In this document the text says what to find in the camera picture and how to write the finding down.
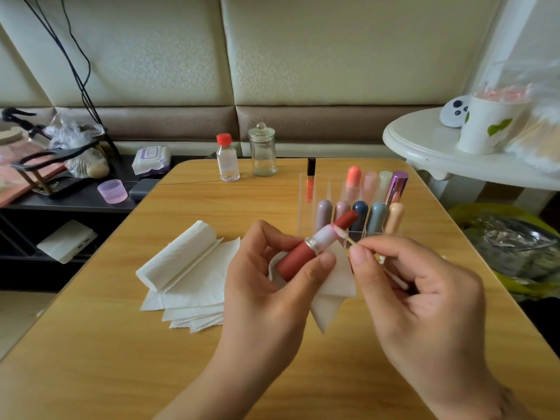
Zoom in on person's left hand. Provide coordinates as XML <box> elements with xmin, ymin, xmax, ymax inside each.
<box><xmin>210</xmin><ymin>220</ymin><xmax>338</xmax><ymax>386</ymax></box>

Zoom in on person's right hand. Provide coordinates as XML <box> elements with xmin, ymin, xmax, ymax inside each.
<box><xmin>348</xmin><ymin>235</ymin><xmax>509</xmax><ymax>420</ymax></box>

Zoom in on white tissue sheet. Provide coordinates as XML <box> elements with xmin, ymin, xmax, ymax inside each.
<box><xmin>267</xmin><ymin>240</ymin><xmax>360</xmax><ymax>334</ymax></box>

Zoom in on stack of white tissues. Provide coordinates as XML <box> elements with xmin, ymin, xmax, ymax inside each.
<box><xmin>135</xmin><ymin>220</ymin><xmax>242</xmax><ymax>333</ymax></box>

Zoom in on red lipstick pink tube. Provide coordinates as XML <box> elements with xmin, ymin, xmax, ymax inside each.
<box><xmin>276</xmin><ymin>211</ymin><xmax>360</xmax><ymax>282</ymax></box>

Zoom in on thin wooden cotton swab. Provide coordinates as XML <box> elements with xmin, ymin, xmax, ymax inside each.
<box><xmin>337</xmin><ymin>230</ymin><xmax>411</xmax><ymax>289</ymax></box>

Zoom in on clear acrylic lipstick organizer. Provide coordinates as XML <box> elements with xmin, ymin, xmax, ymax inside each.
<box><xmin>305</xmin><ymin>157</ymin><xmax>410</xmax><ymax>242</ymax></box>

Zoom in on person's right forearm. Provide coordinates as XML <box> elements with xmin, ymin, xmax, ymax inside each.
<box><xmin>472</xmin><ymin>393</ymin><xmax>539</xmax><ymax>420</ymax></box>

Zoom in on yellow-green bin with bag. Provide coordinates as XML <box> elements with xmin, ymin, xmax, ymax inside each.
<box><xmin>446</xmin><ymin>202</ymin><xmax>560</xmax><ymax>298</ymax></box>

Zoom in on clear bottle red cap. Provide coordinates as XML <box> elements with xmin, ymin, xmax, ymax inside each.
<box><xmin>216</xmin><ymin>132</ymin><xmax>241</xmax><ymax>183</ymax></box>

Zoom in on glass jar with lid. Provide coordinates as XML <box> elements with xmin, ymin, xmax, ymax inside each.
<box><xmin>248</xmin><ymin>122</ymin><xmax>278</xmax><ymax>177</ymax></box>

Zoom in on white round side table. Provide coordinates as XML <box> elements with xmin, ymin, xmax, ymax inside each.
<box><xmin>382</xmin><ymin>107</ymin><xmax>560</xmax><ymax>193</ymax></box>

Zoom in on wet wipes pack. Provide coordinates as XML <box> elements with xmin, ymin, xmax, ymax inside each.
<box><xmin>132</xmin><ymin>145</ymin><xmax>172</xmax><ymax>177</ymax></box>

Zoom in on small purple plastic cup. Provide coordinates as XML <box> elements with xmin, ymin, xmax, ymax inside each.
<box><xmin>97</xmin><ymin>179</ymin><xmax>129</xmax><ymax>205</ymax></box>

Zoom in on white mug green leaf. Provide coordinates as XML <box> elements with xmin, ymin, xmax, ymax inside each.
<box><xmin>457</xmin><ymin>85</ymin><xmax>532</xmax><ymax>156</ymax></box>

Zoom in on white power bank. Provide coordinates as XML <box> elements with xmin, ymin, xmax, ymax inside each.
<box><xmin>36</xmin><ymin>219</ymin><xmax>98</xmax><ymax>264</ymax></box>

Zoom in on white panda figure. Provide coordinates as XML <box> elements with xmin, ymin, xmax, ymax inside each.
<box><xmin>439</xmin><ymin>95</ymin><xmax>472</xmax><ymax>128</ymax></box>

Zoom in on black low shelf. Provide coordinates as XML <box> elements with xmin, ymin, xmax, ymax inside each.
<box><xmin>0</xmin><ymin>148</ymin><xmax>215</xmax><ymax>294</ymax></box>

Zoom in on crumpled clear plastic bag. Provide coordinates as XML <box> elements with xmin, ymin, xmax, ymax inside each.
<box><xmin>44</xmin><ymin>109</ymin><xmax>112</xmax><ymax>180</ymax></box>

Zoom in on pink tray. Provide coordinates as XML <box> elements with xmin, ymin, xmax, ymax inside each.
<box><xmin>0</xmin><ymin>135</ymin><xmax>67</xmax><ymax>208</ymax></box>

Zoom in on beige padded backrest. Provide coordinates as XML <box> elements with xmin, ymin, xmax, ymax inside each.
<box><xmin>0</xmin><ymin>0</ymin><xmax>509</xmax><ymax>158</ymax></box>

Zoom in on jar with wooden lid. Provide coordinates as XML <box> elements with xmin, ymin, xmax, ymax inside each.
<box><xmin>0</xmin><ymin>125</ymin><xmax>25</xmax><ymax>147</ymax></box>

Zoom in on black clip tool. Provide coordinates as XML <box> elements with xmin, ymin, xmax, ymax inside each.
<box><xmin>0</xmin><ymin>106</ymin><xmax>49</xmax><ymax>137</ymax></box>

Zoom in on black cables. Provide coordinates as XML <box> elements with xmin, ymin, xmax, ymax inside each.
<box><xmin>19</xmin><ymin>0</ymin><xmax>119</xmax><ymax>154</ymax></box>

